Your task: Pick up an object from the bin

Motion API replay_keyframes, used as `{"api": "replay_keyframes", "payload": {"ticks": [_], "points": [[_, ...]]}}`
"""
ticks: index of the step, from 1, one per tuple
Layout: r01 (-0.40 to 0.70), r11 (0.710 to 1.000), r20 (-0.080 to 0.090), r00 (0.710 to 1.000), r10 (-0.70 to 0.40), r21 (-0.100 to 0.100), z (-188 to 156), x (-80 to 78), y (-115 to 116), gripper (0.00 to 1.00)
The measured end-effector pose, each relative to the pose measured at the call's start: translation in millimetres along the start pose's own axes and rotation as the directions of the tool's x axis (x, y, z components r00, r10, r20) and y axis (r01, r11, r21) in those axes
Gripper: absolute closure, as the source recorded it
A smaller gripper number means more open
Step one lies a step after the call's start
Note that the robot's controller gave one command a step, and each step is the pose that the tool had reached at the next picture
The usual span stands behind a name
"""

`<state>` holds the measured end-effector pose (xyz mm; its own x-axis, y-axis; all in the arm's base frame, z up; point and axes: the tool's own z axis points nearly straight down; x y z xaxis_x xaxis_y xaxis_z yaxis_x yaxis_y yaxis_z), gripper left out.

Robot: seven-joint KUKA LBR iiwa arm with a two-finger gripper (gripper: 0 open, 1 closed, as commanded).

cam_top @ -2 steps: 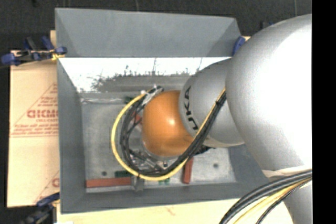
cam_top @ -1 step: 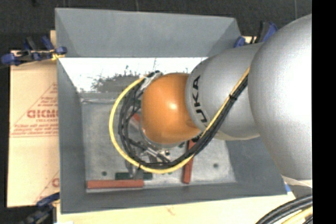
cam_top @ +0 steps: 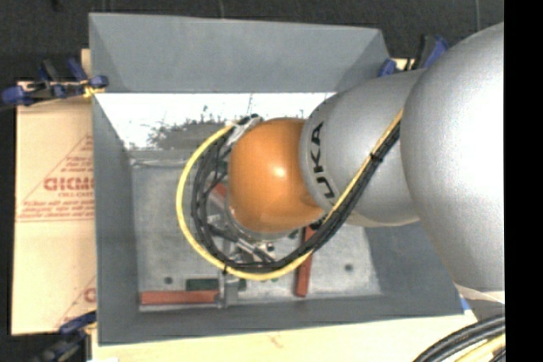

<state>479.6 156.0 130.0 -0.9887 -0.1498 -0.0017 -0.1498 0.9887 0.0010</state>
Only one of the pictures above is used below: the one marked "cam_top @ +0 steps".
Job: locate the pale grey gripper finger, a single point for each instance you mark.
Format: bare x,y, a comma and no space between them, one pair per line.
231,294
220,301

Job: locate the dark green flat block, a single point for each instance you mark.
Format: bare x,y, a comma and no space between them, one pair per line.
201,285

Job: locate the red-brown flat block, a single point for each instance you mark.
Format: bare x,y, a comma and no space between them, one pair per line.
303,280
178,297
219,191

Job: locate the grey metal bin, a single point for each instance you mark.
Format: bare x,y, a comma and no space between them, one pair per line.
169,55

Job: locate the brown cardboard board red print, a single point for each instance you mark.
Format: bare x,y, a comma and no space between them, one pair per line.
51,165

